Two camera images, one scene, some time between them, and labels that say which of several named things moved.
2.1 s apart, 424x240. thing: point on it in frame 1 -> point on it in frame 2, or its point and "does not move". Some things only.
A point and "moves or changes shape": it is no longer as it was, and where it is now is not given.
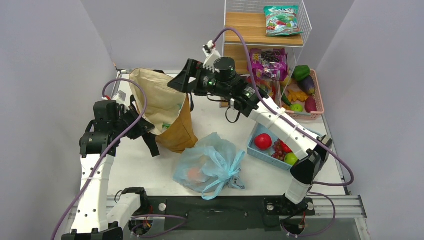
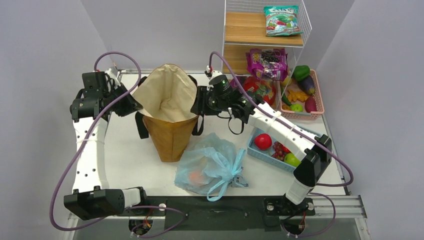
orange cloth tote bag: (167, 108) moves or changes shape
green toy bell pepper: (300, 72) does not move
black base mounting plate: (227, 213) does not move
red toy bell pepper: (285, 148) does not move
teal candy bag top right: (281, 20) does not move
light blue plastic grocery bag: (209, 166) does not move
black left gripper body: (127, 116) -> (119, 107)
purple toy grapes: (279, 153) does not move
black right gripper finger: (181, 82) -> (196, 107)
